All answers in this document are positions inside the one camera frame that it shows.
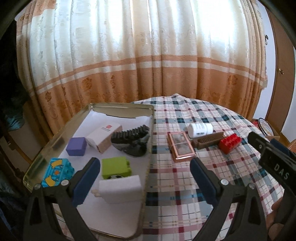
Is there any blue toy block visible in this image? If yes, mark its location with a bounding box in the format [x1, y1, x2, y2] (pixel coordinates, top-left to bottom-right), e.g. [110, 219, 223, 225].
[41, 158, 75, 187]

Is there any purple cube block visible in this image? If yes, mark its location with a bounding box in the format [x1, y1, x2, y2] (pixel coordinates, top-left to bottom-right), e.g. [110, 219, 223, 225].
[66, 137, 87, 156]

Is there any green toy block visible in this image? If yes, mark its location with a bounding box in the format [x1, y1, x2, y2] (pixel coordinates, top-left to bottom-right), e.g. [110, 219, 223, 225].
[101, 157, 132, 179]

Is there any white charger adapter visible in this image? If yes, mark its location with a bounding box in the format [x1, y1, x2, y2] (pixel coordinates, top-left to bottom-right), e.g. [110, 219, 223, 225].
[91, 175, 143, 204]

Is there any white cardboard box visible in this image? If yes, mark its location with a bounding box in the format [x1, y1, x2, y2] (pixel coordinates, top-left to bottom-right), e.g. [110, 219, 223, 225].
[86, 122, 122, 154]

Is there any black ridged clip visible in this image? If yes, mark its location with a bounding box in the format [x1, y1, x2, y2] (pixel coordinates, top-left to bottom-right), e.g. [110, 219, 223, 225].
[111, 125, 149, 157]

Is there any person's right hand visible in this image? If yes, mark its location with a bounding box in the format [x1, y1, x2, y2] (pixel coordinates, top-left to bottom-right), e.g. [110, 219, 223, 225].
[266, 197, 283, 240]

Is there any cardboard box with tin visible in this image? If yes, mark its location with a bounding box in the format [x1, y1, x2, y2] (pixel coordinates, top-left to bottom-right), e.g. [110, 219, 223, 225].
[251, 118, 280, 141]

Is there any plaid tablecloth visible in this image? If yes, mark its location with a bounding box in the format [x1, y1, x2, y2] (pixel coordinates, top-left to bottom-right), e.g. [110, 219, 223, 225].
[140, 94, 283, 240]

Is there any brown wooden comb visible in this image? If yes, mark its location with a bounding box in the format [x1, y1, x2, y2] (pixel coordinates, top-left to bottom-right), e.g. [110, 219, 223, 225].
[191, 132, 225, 150]

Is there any red toy brick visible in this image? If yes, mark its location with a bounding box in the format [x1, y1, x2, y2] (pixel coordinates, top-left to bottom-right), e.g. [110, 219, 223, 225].
[218, 133, 242, 155]

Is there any gold metal tray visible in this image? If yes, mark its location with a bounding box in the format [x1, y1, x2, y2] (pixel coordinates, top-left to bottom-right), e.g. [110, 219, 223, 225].
[23, 103, 154, 240]

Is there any brown wooden cabinet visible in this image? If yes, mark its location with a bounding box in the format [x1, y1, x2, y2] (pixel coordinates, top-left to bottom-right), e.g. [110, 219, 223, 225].
[267, 10, 295, 133]

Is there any white pill bottle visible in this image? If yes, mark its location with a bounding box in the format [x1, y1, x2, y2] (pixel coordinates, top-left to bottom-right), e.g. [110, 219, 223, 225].
[187, 123, 213, 138]

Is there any white paper tray liner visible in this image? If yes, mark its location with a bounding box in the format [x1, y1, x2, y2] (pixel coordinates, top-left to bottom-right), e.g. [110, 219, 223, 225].
[50, 104, 154, 240]

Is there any cream orange curtain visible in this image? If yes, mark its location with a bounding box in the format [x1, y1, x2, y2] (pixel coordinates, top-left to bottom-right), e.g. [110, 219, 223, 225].
[16, 1, 267, 138]

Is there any copper picture frame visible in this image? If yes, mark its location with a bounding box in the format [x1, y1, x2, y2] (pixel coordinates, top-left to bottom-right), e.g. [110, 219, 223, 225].
[167, 132, 196, 163]

